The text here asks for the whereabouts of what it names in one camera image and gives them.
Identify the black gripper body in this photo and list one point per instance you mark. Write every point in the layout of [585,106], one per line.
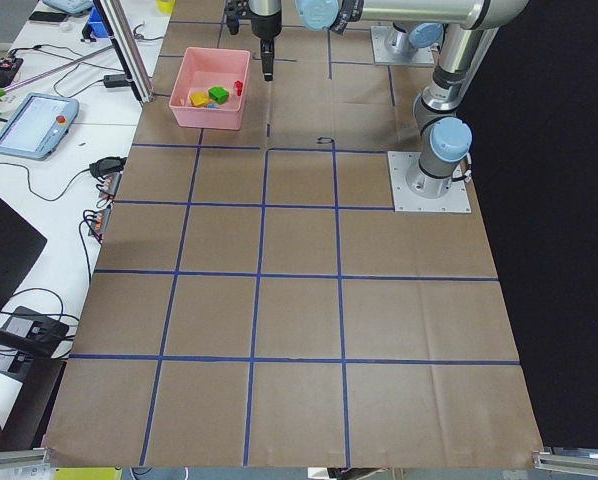
[264,28]

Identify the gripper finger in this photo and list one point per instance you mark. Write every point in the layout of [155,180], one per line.
[267,53]
[233,13]

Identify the red toy block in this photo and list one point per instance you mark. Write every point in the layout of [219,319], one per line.
[238,88]

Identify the green toy block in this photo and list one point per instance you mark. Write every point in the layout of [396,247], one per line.
[219,94]

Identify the yellow toy block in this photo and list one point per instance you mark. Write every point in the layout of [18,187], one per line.
[199,99]

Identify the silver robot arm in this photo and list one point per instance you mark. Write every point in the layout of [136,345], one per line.
[407,37]
[471,27]

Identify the pink plastic box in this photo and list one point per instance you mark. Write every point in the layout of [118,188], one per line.
[201,69]

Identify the teach pendant tablet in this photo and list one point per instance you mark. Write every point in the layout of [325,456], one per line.
[38,125]

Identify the brown paper table cover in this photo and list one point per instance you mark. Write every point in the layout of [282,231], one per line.
[259,302]

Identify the aluminium frame post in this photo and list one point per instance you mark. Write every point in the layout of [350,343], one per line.
[120,34]

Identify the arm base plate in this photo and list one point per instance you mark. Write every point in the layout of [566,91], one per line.
[415,192]
[383,56]

